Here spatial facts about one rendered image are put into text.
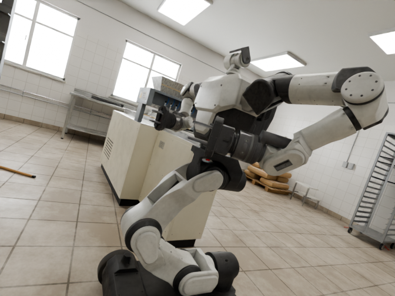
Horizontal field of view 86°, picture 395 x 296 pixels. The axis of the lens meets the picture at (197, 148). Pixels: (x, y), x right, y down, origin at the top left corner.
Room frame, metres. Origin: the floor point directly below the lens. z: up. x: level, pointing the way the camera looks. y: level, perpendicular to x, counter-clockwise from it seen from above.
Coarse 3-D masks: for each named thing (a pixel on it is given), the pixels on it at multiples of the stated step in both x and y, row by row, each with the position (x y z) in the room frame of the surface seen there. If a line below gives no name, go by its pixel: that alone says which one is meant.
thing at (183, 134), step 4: (172, 132) 1.84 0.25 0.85; (176, 132) 1.78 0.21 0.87; (180, 132) 1.72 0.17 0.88; (184, 132) 1.68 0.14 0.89; (180, 136) 1.71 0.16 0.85; (184, 136) 1.66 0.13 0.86; (192, 136) 1.57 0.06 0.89; (188, 140) 1.60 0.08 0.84; (192, 140) 1.56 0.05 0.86; (196, 144) 1.50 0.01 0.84; (200, 144) 1.48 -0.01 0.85
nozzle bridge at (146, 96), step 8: (144, 88) 2.10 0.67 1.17; (152, 88) 1.96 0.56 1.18; (144, 96) 2.04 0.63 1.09; (152, 96) 1.97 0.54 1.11; (160, 96) 2.10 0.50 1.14; (168, 96) 2.06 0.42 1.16; (144, 104) 2.05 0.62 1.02; (152, 104) 2.02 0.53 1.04; (160, 104) 2.12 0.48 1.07; (168, 104) 2.16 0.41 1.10; (176, 104) 2.21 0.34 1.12; (136, 112) 2.12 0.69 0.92; (192, 112) 2.33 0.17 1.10; (136, 120) 2.06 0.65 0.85; (192, 128) 2.50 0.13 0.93
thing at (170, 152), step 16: (160, 144) 1.94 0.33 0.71; (176, 144) 1.71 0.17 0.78; (192, 144) 1.53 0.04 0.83; (160, 160) 1.87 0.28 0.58; (176, 160) 1.65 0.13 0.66; (160, 176) 1.79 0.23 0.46; (144, 192) 1.98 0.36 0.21; (208, 192) 1.64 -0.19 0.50; (192, 208) 1.58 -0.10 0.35; (208, 208) 1.67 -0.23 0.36; (176, 224) 1.52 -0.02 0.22; (192, 224) 1.61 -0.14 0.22; (176, 240) 1.59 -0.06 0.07; (192, 240) 1.67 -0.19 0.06
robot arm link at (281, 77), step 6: (270, 78) 0.71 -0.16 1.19; (276, 78) 0.70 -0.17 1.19; (282, 78) 0.68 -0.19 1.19; (288, 78) 0.67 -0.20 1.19; (276, 84) 0.69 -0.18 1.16; (282, 84) 0.67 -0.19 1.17; (288, 84) 0.66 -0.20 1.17; (276, 90) 0.70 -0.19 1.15; (282, 90) 0.67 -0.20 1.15; (288, 90) 0.65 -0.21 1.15; (276, 96) 0.71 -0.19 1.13; (282, 96) 0.68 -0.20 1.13; (288, 96) 0.66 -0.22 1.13; (288, 102) 0.68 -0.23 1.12
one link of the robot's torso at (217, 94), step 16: (208, 80) 0.92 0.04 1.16; (224, 80) 0.81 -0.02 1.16; (240, 80) 0.80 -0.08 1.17; (208, 96) 0.88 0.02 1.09; (224, 96) 0.80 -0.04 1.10; (240, 96) 0.80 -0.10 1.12; (208, 112) 0.86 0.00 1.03; (224, 112) 0.82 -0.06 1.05; (240, 112) 0.82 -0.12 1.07; (272, 112) 0.94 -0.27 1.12; (208, 128) 0.84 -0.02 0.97; (240, 128) 0.85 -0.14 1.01; (256, 128) 0.91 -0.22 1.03
